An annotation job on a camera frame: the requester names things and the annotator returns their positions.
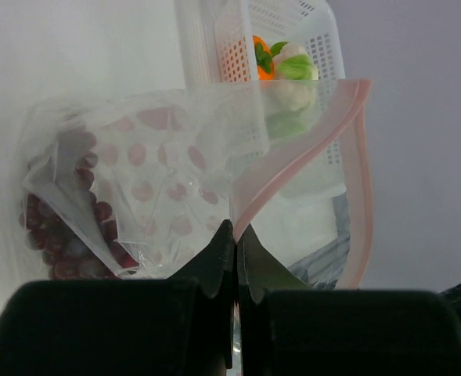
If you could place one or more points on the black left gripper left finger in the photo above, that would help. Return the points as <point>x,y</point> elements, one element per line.
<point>182,325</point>

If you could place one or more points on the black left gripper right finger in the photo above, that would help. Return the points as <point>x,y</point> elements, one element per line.
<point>290,328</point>

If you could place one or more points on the clear zip top bag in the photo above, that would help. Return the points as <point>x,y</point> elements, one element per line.
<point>313,212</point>

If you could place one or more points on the fake red grape bunch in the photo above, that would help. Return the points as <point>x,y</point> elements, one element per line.
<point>75,230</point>

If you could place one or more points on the fake white cauliflower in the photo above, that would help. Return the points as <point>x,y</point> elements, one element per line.
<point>294,91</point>

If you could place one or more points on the fake orange persimmon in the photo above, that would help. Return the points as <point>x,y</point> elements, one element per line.
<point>264,61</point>

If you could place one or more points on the white perforated plastic basket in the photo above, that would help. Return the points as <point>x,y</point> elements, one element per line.
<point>216,40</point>

